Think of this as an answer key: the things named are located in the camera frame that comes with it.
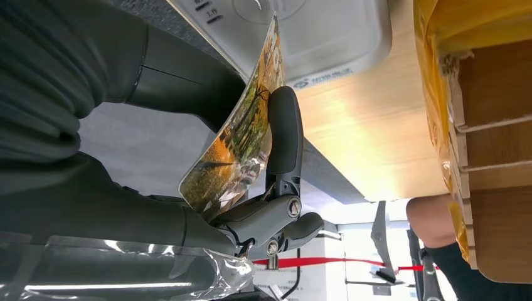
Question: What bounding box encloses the person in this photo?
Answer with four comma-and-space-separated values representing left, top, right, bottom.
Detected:
406, 194, 532, 301

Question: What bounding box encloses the white cabinet with print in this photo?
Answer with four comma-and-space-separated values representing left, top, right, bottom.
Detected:
249, 232, 346, 301

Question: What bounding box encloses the red barrier belt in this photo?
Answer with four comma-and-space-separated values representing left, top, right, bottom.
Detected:
253, 256, 440, 272

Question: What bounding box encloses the grey tapered floor stand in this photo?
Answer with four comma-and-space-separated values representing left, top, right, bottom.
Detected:
370, 201, 399, 285

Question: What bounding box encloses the brown box with yellow tape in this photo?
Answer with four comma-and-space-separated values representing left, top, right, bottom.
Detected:
413, 0, 532, 285

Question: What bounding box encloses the black hanging cable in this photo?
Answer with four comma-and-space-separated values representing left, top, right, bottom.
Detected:
280, 248, 301, 301

